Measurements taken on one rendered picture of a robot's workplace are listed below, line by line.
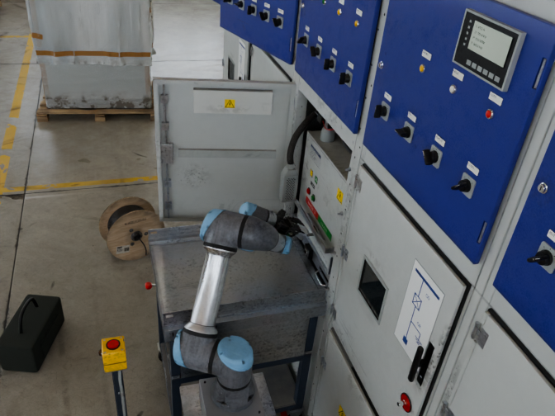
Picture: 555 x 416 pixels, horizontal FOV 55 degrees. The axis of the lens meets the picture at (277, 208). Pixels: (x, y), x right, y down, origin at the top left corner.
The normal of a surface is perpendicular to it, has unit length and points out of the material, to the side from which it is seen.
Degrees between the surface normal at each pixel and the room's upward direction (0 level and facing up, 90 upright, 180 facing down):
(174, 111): 90
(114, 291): 0
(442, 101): 90
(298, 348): 90
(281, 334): 90
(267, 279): 0
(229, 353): 8
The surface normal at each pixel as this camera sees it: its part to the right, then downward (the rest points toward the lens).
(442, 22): -0.95, 0.10
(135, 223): 0.51, 0.51
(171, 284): 0.08, -0.83
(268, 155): 0.12, 0.56
